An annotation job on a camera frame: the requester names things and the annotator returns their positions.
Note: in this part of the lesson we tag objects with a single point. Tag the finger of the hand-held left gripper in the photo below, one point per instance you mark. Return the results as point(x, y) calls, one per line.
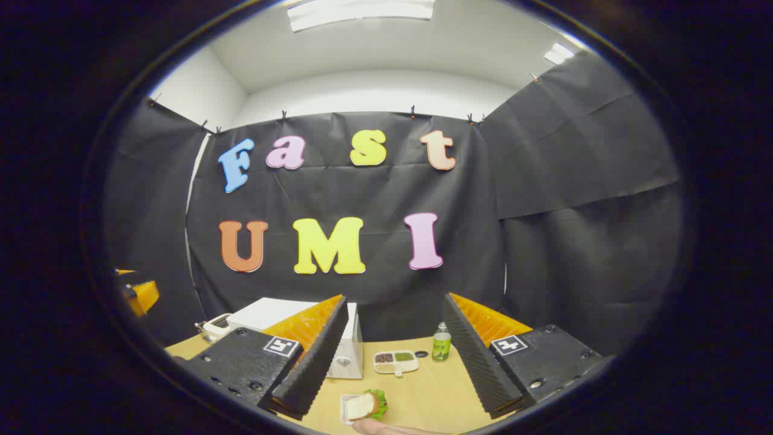
point(146, 296)

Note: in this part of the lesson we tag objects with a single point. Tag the white ceiling light panel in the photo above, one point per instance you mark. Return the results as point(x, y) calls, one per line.
point(558, 53)

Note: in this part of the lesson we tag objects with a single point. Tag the bread and lettuce sandwich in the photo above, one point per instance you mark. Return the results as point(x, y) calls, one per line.
point(362, 406)

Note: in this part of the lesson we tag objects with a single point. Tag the cream toaster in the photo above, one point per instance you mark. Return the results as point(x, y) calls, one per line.
point(217, 328)

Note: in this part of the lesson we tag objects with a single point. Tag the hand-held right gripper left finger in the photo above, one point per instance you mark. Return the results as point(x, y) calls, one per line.
point(314, 368)

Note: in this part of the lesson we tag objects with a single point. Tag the white rectangular plate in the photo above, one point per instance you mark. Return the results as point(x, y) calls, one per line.
point(344, 411)

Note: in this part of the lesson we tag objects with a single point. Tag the green drink bottle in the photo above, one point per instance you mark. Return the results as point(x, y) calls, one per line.
point(441, 345)

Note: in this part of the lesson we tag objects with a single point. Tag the white microwave oven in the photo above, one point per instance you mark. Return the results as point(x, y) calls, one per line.
point(266, 313)

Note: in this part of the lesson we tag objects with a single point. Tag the black backdrop cloth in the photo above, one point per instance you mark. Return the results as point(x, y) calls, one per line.
point(374, 193)

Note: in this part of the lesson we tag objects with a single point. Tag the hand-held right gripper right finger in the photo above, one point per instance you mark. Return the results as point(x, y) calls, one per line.
point(477, 362)

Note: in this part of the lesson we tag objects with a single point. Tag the white divided dish of beans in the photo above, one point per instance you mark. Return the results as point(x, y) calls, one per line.
point(395, 361)

